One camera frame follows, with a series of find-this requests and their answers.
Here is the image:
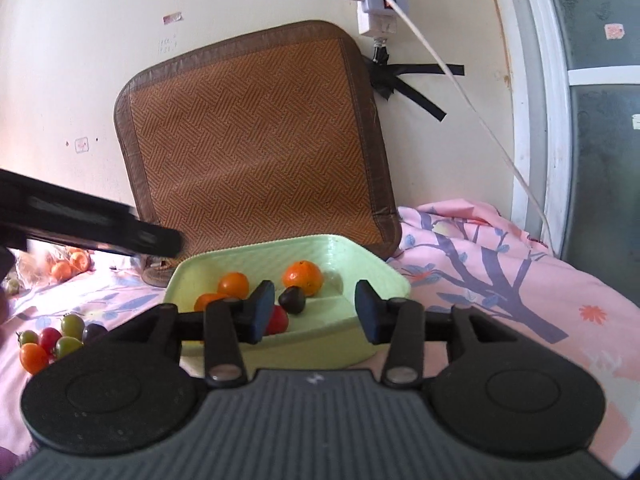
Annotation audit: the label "orange cherry tomato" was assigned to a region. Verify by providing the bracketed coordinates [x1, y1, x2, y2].
[19, 343, 50, 376]
[217, 272, 250, 300]
[194, 293, 227, 313]

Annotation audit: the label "crossed black tape strips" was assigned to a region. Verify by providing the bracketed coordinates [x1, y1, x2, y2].
[364, 54, 465, 122]

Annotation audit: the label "dark purple cherry tomato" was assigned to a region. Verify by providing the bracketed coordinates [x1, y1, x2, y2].
[278, 287, 307, 315]
[81, 323, 109, 345]

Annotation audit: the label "brown woven seat mat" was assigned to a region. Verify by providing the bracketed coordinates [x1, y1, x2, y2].
[113, 20, 403, 261]

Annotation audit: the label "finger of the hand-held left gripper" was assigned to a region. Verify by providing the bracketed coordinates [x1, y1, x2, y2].
[0, 167, 184, 261]

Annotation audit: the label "clear bag of mandarins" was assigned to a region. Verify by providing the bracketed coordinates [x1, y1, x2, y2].
[12, 242, 96, 288]

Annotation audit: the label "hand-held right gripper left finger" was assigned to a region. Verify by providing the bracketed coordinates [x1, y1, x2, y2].
[107, 280, 276, 387]

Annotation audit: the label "thin white cable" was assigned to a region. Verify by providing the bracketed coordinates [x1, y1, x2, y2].
[367, 0, 555, 257]

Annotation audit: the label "light green plastic basket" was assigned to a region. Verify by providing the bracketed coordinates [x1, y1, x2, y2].
[164, 233, 412, 370]

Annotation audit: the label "pink printed blanket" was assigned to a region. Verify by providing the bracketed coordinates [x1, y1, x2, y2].
[0, 201, 640, 480]

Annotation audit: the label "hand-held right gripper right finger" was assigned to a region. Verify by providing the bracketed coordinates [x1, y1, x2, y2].
[354, 280, 532, 387]

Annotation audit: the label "green cherry tomato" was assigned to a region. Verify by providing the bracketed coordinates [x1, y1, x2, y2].
[60, 312, 85, 338]
[54, 336, 84, 360]

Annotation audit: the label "mandarin orange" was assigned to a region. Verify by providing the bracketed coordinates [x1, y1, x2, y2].
[283, 260, 324, 297]

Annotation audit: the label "white framed glass door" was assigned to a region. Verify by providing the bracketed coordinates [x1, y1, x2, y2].
[492, 0, 640, 308]

